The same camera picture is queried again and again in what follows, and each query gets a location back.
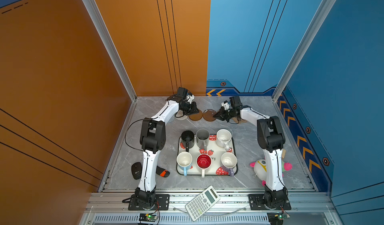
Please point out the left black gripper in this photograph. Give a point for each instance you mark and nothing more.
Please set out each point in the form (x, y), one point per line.
(193, 110)

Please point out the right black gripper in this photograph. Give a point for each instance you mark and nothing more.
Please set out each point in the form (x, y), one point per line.
(221, 114)

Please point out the grey blue woven coaster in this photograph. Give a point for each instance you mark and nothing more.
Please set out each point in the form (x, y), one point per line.
(180, 116)

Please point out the plain brown wooden coaster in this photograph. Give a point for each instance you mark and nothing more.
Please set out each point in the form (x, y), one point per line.
(196, 117)

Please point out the dark brown scratched coaster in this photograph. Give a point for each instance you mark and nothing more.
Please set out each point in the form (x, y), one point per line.
(208, 115)

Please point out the paw shaped wooden coaster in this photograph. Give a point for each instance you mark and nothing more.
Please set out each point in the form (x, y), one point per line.
(239, 120)

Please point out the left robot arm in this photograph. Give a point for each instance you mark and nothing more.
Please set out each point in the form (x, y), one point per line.
(153, 140)

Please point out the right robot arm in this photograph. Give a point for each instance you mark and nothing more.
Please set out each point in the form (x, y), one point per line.
(271, 138)

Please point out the white speckled mug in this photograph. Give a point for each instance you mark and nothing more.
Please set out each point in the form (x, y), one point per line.
(224, 137)

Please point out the grey metal mug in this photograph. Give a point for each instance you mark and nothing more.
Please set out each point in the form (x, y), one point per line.
(202, 138)

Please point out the black mug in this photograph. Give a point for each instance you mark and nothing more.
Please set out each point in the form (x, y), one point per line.
(188, 139)

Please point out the red interior mug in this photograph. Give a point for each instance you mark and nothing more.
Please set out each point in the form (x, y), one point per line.
(204, 161)

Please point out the white unicorn plush toy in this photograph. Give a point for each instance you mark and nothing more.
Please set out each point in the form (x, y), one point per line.
(260, 169)

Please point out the black orange tool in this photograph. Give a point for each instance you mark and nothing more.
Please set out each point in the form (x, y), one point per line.
(162, 172)

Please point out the small wooden block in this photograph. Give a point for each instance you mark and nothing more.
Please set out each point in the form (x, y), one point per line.
(283, 153)

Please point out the black computer mouse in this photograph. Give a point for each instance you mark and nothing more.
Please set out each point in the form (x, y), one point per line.
(136, 170)

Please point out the white scientific calculator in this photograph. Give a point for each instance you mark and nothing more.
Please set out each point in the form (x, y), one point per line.
(200, 204)

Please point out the right circuit board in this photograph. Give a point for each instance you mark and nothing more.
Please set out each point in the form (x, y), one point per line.
(277, 218)

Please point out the circuit board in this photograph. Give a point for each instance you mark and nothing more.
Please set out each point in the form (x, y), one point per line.
(148, 219)
(277, 218)

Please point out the left circuit board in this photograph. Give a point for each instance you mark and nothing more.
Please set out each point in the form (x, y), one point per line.
(148, 219)

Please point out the white mug purple handle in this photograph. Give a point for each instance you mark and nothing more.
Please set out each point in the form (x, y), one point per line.
(229, 162)

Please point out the white mug blue handle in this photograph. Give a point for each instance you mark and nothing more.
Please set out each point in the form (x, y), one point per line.
(184, 161)

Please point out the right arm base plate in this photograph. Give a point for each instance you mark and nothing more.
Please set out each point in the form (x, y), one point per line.
(259, 202)

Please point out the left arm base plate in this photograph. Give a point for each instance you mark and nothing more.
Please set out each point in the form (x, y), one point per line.
(159, 201)

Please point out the aluminium front rail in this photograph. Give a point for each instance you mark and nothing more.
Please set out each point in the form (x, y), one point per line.
(308, 208)

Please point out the left aluminium corner post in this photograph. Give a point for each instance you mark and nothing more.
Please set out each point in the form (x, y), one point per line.
(100, 25)

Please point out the aluminium corner post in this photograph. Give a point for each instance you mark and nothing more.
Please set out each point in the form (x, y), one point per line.
(312, 30)
(100, 25)

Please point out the right aluminium corner post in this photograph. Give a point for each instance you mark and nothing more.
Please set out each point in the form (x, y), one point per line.
(312, 30)

